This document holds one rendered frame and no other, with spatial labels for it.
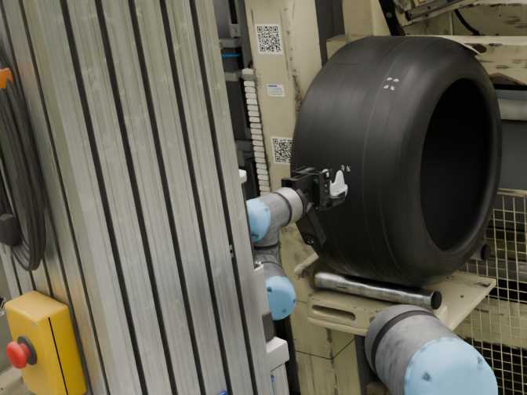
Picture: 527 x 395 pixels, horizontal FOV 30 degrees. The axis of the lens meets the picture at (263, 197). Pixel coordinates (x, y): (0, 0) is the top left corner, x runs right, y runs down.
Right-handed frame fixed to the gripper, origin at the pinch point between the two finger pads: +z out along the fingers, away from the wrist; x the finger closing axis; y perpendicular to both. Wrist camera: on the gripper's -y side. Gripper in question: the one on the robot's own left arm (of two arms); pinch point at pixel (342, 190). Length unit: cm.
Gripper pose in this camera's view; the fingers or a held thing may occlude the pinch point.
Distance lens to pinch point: 215.0
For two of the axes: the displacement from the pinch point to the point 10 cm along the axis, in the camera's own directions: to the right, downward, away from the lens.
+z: 5.9, -2.5, 7.7
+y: -0.6, -9.6, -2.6
